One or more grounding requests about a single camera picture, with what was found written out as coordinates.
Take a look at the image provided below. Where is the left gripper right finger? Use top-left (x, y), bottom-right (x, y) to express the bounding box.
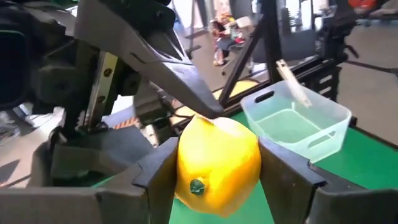
top-left (257, 136), bottom-right (398, 224)

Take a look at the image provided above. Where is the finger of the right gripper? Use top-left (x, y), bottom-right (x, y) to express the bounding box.
top-left (30, 124), bottom-right (156, 187)
top-left (73, 0), bottom-right (225, 120)

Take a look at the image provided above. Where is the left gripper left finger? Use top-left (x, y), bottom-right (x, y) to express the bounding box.
top-left (0, 136), bottom-right (180, 224)

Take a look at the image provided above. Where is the yellow lemon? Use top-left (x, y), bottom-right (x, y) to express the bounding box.
top-left (174, 114), bottom-right (262, 218)

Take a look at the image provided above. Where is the clear plastic basket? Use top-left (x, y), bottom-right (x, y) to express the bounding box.
top-left (239, 80), bottom-right (353, 164)

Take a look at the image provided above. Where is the person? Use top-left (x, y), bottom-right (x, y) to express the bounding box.
top-left (210, 12), bottom-right (249, 68)

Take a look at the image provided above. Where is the tan flat strip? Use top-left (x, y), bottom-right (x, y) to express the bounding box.
top-left (275, 58), bottom-right (313, 109)

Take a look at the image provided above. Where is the black equipment stand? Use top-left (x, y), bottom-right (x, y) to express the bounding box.
top-left (317, 0), bottom-right (360, 65)

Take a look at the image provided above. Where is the orange object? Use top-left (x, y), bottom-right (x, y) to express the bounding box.
top-left (348, 0), bottom-right (379, 10)

